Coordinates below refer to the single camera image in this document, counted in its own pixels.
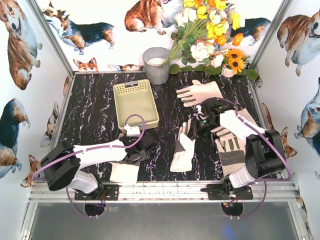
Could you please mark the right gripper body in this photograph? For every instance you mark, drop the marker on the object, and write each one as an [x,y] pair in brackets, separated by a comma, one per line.
[197,126]

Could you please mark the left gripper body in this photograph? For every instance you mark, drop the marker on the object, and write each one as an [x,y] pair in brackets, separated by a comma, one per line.
[136,155]

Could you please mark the white grey glove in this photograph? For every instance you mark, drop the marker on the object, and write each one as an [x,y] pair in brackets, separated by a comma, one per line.
[124,173]
[232,134]
[184,150]

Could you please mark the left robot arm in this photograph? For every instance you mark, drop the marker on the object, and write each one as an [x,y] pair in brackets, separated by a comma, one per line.
[62,167]

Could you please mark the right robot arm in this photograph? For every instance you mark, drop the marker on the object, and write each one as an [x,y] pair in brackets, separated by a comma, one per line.
[264,156]

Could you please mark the yellow-green storage basket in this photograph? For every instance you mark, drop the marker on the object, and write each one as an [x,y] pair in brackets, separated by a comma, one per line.
[135,104]

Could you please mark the white work glove far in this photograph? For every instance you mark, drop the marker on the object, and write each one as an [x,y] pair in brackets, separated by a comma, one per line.
[198,92]

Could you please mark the grey metal bucket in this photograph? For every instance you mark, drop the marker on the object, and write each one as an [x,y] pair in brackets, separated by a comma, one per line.
[155,65]

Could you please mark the artificial flower bouquet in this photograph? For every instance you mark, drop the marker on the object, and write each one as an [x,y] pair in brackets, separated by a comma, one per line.
[207,36]

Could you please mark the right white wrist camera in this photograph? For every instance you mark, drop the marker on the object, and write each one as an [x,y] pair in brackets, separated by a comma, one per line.
[199,114]

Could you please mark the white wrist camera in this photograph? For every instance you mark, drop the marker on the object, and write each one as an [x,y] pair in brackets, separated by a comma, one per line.
[132,131]
[199,114]

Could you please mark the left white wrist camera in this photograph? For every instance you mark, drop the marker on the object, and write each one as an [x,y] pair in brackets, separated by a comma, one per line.
[132,131]

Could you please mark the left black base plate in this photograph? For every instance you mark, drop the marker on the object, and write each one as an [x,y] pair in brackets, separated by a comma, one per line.
[108,192]

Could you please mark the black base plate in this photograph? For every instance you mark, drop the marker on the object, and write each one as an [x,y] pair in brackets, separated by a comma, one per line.
[218,192]
[108,192]

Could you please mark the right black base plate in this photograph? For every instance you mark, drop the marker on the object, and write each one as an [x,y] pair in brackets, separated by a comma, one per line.
[218,192]

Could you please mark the aluminium front rail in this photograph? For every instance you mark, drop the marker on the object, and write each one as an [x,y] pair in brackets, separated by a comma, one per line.
[165,192]

